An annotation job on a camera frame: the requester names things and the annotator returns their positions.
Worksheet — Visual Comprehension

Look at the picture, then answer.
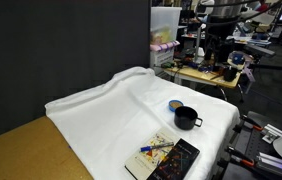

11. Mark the orange handled clamp near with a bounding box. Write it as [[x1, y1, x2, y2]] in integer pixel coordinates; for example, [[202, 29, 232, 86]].
[[217, 146, 257, 171]]

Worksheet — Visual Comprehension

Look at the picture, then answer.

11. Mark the clear plastic storage bin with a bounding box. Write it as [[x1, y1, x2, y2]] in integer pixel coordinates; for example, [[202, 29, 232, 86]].
[[150, 7, 181, 69]]

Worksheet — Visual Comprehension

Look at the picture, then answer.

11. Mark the orange handled clamp far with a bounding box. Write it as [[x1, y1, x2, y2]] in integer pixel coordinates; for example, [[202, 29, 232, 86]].
[[240, 115, 263, 131]]

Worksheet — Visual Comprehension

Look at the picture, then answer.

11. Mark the small aluminium bracket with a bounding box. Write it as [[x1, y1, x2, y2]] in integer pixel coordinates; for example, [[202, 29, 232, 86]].
[[261, 124, 282, 144]]

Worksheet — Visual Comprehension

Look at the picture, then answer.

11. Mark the white tablecloth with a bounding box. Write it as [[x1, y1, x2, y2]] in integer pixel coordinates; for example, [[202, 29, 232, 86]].
[[45, 67, 239, 180]]

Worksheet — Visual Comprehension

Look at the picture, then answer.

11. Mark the grey pen with blue cap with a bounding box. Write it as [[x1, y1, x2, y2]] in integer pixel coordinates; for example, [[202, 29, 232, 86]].
[[140, 142, 174, 152]]

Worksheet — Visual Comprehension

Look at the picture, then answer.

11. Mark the orange handled clamp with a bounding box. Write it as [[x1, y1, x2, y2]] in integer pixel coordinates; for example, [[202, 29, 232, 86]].
[[217, 146, 257, 171], [240, 115, 263, 131]]

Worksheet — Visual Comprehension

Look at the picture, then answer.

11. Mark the dark grey curtain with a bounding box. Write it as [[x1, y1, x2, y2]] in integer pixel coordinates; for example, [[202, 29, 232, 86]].
[[0, 0, 151, 134]]

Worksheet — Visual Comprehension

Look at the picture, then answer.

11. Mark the black cup with handle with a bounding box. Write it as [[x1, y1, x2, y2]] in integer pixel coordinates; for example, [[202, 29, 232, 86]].
[[174, 106, 203, 130]]

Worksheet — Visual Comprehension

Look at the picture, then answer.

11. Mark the blue bowl of cereal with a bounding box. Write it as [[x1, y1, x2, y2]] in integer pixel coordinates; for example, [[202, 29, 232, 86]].
[[168, 100, 183, 112]]

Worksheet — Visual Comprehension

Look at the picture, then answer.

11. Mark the black perforated mounting board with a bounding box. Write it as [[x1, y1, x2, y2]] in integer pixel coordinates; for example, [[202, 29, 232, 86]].
[[221, 126, 282, 180]]

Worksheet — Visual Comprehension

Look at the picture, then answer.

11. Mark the aluminium extrusion rail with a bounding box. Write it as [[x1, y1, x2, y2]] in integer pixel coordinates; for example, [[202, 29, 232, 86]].
[[256, 152, 282, 176]]

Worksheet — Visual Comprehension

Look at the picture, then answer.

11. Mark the cluttered wooden desk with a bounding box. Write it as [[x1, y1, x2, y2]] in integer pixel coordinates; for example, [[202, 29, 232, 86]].
[[164, 66, 244, 102]]

